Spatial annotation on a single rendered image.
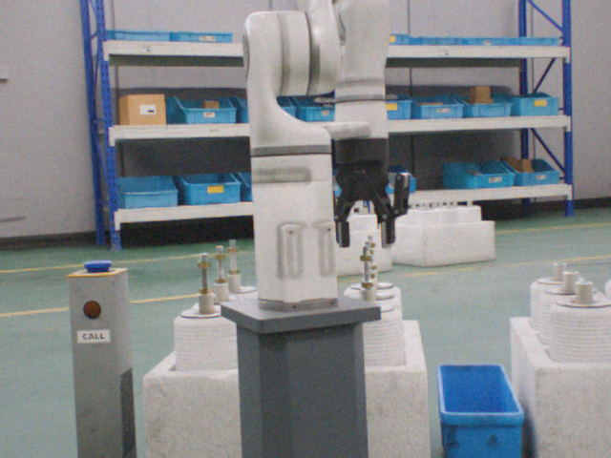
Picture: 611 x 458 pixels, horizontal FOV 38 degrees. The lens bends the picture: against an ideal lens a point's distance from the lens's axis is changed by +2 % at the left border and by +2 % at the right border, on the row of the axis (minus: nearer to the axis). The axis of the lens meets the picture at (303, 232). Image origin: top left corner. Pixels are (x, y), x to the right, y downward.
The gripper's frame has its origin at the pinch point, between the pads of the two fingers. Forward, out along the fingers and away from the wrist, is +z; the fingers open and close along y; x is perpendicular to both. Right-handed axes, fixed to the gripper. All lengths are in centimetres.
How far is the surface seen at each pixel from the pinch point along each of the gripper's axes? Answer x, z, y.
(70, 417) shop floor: -7, 35, 70
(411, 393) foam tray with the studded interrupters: 4.4, 20.4, -8.5
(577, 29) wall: -696, -123, 159
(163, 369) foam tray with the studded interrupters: 16.7, 17.3, 24.3
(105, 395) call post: 16.9, 22.0, 35.7
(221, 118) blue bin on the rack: -368, -48, 306
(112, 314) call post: 16.2, 9.9, 34.2
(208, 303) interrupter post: 11.1, 8.6, 20.2
